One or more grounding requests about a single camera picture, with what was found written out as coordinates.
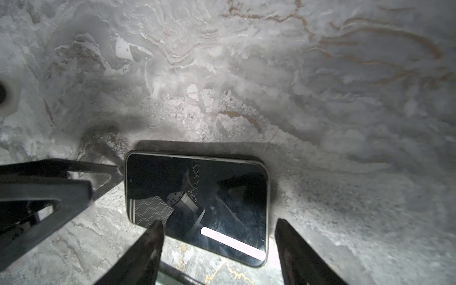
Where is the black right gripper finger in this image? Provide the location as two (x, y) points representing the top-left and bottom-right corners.
(1, 159), (124, 271)

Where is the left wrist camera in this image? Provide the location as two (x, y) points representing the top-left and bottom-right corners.
(1, 74), (22, 118)

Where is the silver-edged black smartphone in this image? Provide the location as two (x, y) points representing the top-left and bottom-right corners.
(124, 151), (270, 268)

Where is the light blue phone case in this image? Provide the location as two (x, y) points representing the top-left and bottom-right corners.
(156, 261), (203, 285)

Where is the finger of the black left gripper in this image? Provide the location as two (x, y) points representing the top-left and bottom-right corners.
(96, 220), (165, 285)
(274, 218), (347, 285)

